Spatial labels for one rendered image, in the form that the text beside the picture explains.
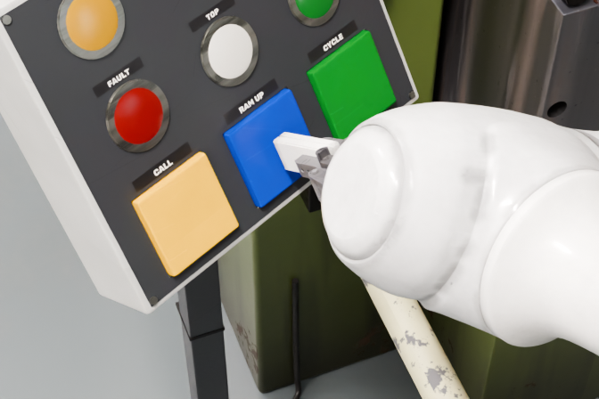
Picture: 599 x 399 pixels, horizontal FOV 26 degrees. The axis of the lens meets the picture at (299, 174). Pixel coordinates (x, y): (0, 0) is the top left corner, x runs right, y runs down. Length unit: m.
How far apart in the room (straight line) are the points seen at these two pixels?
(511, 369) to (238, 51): 0.99
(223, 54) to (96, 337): 1.21
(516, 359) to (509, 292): 1.27
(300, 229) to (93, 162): 0.82
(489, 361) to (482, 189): 1.26
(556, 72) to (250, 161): 0.47
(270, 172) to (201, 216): 0.08
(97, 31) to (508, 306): 0.45
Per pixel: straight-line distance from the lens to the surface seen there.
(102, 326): 2.23
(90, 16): 1.00
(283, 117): 1.10
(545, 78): 1.46
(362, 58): 1.15
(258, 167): 1.09
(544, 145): 0.68
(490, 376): 1.94
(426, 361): 1.42
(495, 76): 1.58
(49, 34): 0.98
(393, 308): 1.45
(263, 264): 1.84
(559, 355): 1.99
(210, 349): 1.51
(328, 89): 1.13
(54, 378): 2.19
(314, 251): 1.86
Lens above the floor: 1.84
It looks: 50 degrees down
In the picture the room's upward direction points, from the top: straight up
